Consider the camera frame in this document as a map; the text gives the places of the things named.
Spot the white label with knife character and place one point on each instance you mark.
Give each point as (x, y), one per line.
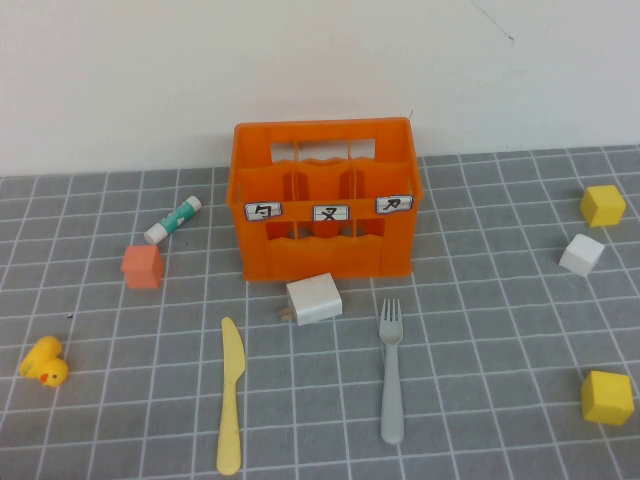
(394, 204)

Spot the white label with spoon character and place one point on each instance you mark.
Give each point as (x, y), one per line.
(263, 211)

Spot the yellow cube block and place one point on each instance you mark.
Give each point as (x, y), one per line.
(606, 399)
(602, 206)

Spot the yellow plastic knife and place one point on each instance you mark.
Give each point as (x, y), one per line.
(231, 400)

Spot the salmon orange house-shaped block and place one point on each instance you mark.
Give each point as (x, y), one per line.
(142, 267)

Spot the yellow rubber duck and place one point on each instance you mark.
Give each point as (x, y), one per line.
(47, 362)

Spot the white green glue stick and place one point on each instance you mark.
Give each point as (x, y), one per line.
(172, 220)

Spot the white cube block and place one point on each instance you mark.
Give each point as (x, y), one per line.
(581, 255)

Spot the white label with fork character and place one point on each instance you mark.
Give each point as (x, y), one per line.
(330, 213)

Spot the grey checked tablecloth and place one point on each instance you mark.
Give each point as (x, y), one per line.
(475, 350)

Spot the grey plastic fork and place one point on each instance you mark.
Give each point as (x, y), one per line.
(391, 400)

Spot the white power adapter plug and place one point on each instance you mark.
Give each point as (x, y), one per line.
(315, 300)

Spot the orange plastic cutlery holder crate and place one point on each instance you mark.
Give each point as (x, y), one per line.
(320, 260)

